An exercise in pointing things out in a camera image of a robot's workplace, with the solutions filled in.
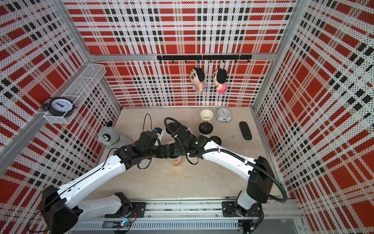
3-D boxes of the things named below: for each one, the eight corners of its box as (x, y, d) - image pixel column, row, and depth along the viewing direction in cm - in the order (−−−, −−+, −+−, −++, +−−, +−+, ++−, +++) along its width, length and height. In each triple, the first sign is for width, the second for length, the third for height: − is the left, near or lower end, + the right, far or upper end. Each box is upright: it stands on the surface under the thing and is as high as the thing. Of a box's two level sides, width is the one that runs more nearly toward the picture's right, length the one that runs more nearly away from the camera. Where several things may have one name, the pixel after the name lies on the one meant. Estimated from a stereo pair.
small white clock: (217, 123, 113) (217, 119, 110) (215, 110, 121) (216, 107, 118) (231, 123, 112) (232, 119, 110) (228, 110, 121) (229, 107, 118)
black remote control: (245, 140, 102) (246, 138, 100) (238, 123, 112) (239, 121, 110) (252, 139, 103) (253, 137, 101) (245, 123, 112) (245, 121, 110)
